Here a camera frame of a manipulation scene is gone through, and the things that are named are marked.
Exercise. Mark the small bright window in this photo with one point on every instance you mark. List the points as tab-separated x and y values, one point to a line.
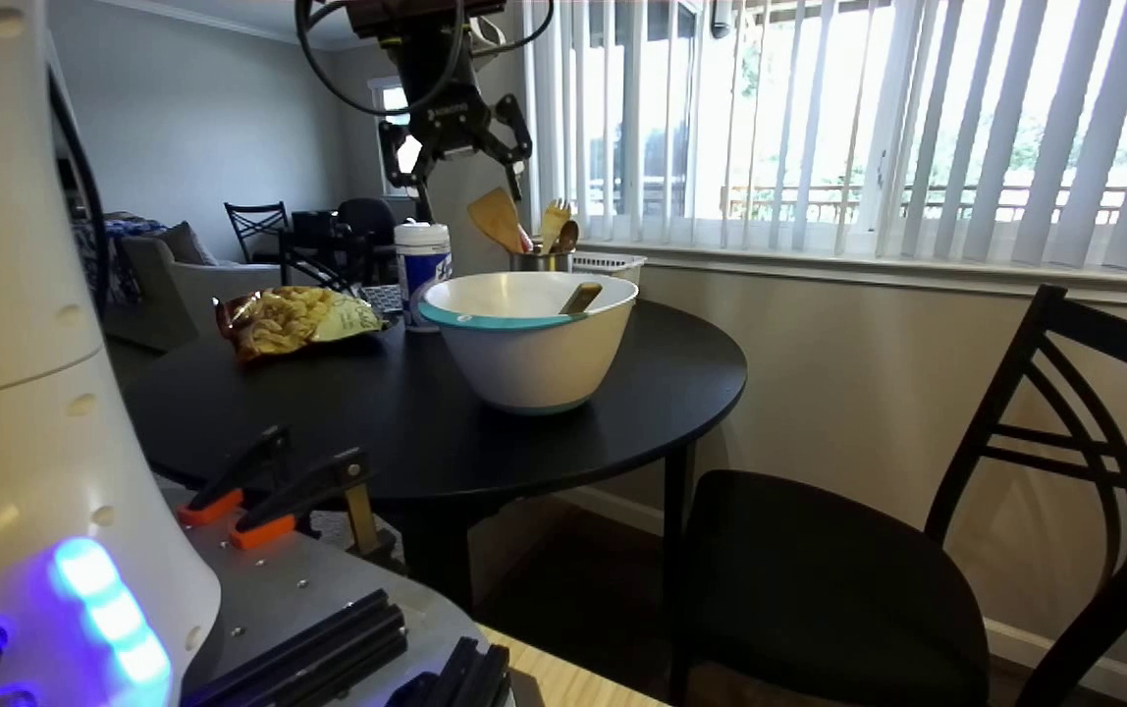
393	99

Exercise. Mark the wooden spoon in holder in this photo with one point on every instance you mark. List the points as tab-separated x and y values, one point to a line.
553	226

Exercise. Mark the black metal chair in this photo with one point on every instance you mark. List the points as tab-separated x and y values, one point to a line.
821	592

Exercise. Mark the black lattice-back chair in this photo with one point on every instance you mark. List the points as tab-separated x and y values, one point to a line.
257	234

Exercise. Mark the white bowl teal rim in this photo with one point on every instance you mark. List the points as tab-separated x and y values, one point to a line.
534	367

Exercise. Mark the dark office chair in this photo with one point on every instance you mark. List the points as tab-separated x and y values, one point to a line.
326	242

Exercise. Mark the white canister blue label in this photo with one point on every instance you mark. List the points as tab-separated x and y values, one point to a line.
421	257

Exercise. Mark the white window sill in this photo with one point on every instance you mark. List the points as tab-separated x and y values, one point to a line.
915	276

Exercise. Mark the white vertical window blinds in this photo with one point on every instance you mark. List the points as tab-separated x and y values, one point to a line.
915	130

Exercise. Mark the black rail block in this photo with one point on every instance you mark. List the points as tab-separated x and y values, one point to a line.
464	673

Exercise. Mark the black aluminium rail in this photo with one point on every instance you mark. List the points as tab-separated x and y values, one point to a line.
326	648

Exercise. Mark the round black table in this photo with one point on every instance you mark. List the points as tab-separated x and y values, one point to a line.
392	418

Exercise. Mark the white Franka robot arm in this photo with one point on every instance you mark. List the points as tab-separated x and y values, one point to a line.
13	262

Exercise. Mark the grey metal mounting plate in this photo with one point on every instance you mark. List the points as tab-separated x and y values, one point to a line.
273	592

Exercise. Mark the black clamp orange tip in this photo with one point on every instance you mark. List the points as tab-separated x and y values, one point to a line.
308	484
249	465

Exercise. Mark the dark utensil holder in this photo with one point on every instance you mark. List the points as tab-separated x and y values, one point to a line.
529	262

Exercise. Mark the grey sofa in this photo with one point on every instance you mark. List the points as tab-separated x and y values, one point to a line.
184	279

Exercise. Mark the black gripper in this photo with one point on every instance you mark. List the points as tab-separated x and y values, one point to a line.
448	92

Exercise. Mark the yellow snack bag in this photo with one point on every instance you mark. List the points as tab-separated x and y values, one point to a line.
287	318

